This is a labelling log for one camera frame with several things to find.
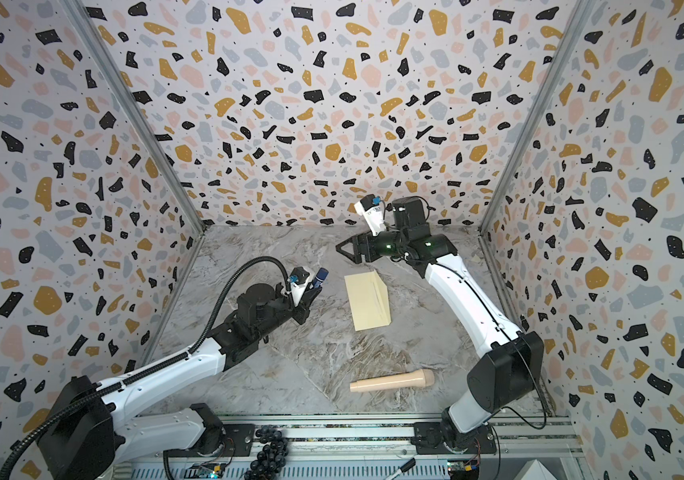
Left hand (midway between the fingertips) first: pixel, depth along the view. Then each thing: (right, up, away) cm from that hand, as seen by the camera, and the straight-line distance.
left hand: (316, 280), depth 76 cm
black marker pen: (+23, -43, -5) cm, 49 cm away
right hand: (+7, +10, -3) cm, 13 cm away
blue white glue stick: (+1, +1, -1) cm, 2 cm away
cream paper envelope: (+14, -9, +25) cm, 30 cm away
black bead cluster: (-9, -39, -8) cm, 41 cm away
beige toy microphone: (+25, -28, +5) cm, 38 cm away
